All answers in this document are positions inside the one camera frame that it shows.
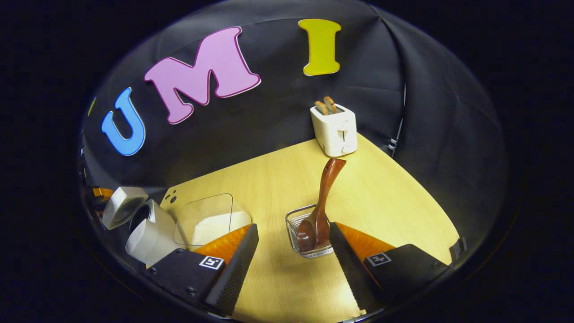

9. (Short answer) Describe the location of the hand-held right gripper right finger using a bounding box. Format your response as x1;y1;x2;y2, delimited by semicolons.
329;221;451;313

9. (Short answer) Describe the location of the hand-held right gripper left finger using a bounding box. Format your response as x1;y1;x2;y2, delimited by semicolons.
146;223;260;317

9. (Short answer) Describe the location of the white rice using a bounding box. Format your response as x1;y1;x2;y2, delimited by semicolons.
192;211;252;246

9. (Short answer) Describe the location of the metal wire chopstick holder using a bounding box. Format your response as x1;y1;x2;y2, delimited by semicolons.
285;204;335;259

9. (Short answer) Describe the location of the brown wooden spoon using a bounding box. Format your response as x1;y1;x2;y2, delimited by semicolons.
296;157;347;253

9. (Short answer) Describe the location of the white rice cooker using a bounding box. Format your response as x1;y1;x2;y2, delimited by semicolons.
102;186;181;267

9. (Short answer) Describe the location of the clear plastic container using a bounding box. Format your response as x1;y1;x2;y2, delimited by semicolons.
173;193;252;251

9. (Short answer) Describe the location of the black table clamp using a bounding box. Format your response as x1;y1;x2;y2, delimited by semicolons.
450;236;468;261

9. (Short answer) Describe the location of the white toaster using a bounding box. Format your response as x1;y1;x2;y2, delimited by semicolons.
310;103;358;157

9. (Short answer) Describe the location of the black backdrop cloth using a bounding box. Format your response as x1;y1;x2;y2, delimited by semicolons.
78;0;509;270

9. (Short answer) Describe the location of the thin cable with clip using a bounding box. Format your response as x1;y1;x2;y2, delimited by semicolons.
387;83;408;157

